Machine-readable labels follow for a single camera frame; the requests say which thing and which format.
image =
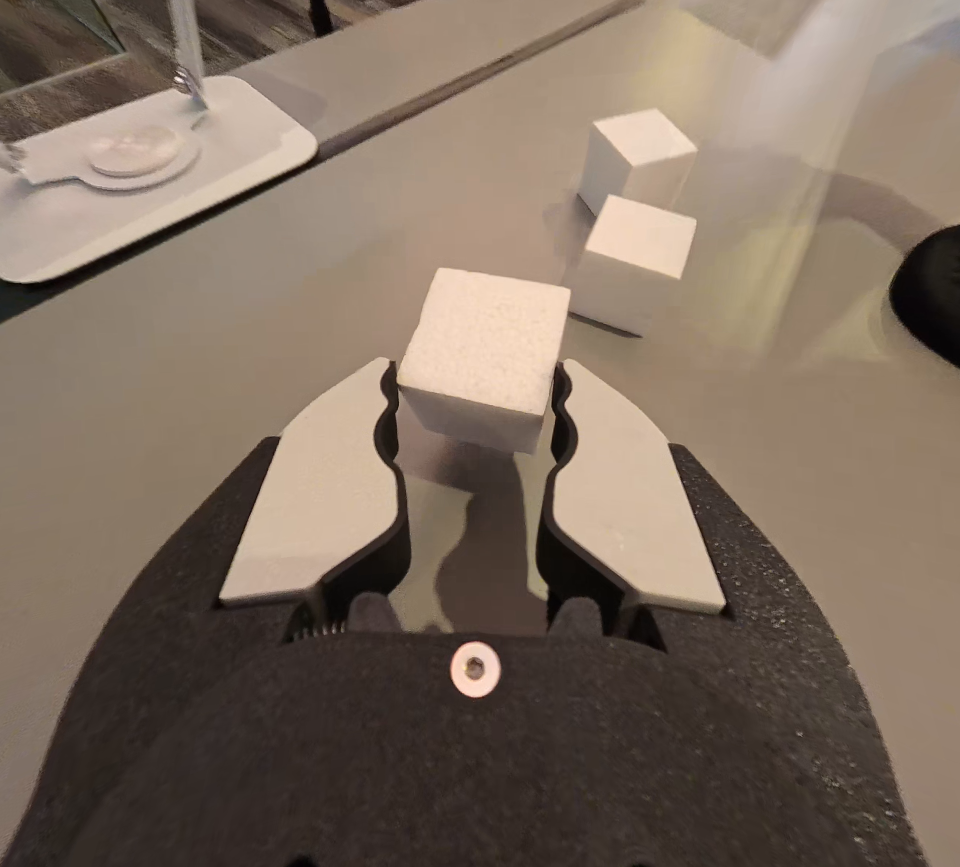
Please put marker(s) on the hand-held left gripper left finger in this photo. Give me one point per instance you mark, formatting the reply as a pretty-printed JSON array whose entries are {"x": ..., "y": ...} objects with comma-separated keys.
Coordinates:
[{"x": 315, "y": 507}]

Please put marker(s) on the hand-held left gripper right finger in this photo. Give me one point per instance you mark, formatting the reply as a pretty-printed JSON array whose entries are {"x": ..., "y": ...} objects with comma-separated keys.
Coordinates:
[{"x": 637, "y": 507}]

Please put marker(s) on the wooden board document stand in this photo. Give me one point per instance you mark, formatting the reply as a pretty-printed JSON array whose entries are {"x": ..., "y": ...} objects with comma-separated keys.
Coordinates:
[{"x": 225, "y": 162}]

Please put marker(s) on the black wrist rest pad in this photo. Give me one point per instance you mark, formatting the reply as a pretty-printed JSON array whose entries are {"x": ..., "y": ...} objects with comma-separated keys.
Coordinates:
[{"x": 930, "y": 297}]

